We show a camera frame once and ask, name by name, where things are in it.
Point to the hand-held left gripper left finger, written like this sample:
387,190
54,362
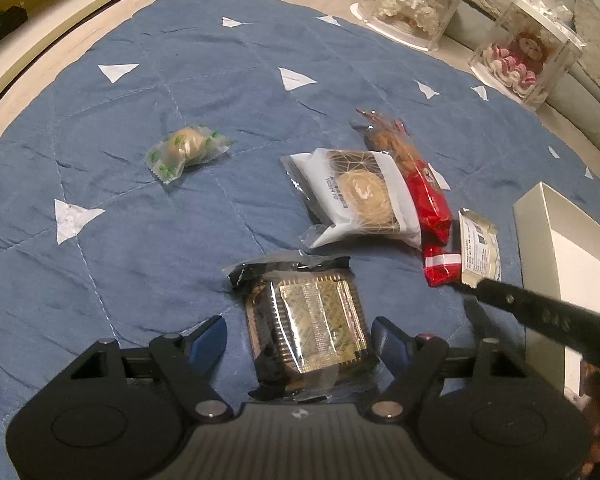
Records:
207,345

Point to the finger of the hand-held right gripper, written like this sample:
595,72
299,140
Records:
540,310

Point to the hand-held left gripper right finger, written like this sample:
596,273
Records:
387,342

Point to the white cardboard box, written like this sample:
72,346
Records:
545,240

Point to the dark clear-wrapped cookie packet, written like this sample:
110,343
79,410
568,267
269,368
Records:
305,325

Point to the small silver snack packet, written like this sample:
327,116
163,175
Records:
477,247

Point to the red nut snack packet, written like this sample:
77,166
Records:
430,205

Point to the white cookie packet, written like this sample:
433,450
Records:
360,195

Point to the green-wrapped round candy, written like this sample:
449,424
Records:
185,145

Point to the blue blanket with white triangles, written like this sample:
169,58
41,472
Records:
130,235

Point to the clear case with red doll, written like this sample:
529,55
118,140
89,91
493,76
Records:
520,55

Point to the clear case with cream doll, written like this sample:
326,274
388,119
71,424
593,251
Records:
410,5

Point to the curved wooden shelf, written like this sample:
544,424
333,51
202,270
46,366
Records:
40,35

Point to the small black object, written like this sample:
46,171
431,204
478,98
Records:
2,27

